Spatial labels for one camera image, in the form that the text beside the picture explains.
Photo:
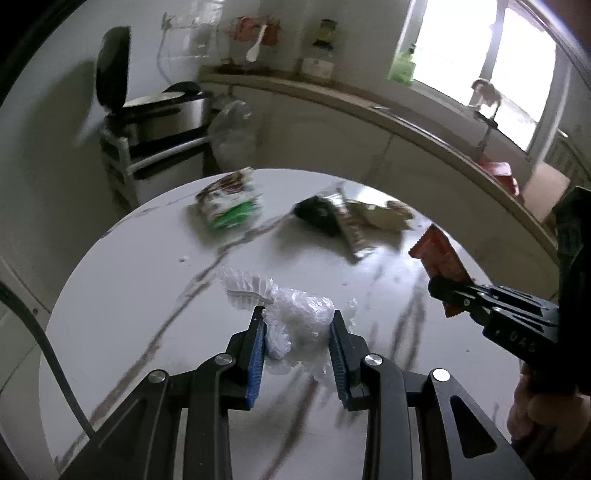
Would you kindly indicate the clear plastic wrap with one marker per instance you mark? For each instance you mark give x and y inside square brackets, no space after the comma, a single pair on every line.
[304,314]

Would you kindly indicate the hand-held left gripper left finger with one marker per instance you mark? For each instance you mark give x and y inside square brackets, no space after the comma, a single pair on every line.
[257,360]

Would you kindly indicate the white shelf cart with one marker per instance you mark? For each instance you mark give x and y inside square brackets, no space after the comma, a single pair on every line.
[122,157]

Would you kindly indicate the black crumpled wrapper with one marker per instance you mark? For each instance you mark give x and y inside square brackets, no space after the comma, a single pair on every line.
[316,212]

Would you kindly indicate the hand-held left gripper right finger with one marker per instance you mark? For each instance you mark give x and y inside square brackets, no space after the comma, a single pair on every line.
[339,369]

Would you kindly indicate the red snack wrapper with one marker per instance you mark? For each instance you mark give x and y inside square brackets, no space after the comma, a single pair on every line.
[438,251]

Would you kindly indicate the white rice spoon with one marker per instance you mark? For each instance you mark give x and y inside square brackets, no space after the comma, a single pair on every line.
[253,53]

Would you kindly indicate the green bottle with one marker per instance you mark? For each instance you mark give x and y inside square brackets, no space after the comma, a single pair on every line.
[401,67]

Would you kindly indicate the person's right hand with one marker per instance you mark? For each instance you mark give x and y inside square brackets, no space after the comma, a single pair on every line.
[535,413]

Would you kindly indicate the kitchen counter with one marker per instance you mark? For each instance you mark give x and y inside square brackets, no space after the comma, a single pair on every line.
[323,134]

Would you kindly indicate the white container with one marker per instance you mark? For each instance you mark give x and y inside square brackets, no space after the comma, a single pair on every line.
[318,69]

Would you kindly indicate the white pleated paper liner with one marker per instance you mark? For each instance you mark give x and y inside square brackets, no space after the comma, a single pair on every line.
[240,286]

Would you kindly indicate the tan snack wrapper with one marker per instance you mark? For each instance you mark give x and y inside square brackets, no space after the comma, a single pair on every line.
[383,217]

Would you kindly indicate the person's right forearm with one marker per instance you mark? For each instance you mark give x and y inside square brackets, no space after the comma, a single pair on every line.
[531,454]

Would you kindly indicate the dark lidded jar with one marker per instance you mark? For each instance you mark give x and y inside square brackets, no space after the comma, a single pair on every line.
[324,32]

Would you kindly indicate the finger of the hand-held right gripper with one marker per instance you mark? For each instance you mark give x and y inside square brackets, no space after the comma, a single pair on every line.
[489,310]
[461,288]

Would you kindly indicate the red basin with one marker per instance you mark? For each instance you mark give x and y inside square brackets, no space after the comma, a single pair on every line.
[501,173]

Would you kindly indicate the green white snack packet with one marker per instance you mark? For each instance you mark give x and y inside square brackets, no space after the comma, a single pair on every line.
[226,203]

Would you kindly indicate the silver rice cooker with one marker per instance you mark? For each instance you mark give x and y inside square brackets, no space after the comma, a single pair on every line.
[161,115]

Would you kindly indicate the red wall holder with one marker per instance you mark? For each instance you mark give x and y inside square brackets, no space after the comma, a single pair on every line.
[242,28]

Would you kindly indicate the kitchen faucet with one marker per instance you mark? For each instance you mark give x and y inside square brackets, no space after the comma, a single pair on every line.
[485,92]

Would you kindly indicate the window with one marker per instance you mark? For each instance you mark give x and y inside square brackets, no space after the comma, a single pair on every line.
[461,46]

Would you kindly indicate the clear hanging plastic bag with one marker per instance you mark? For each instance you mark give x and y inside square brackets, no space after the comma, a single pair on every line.
[233,134]

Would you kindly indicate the tan cutting board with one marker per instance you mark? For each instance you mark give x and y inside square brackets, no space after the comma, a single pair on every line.
[545,191]

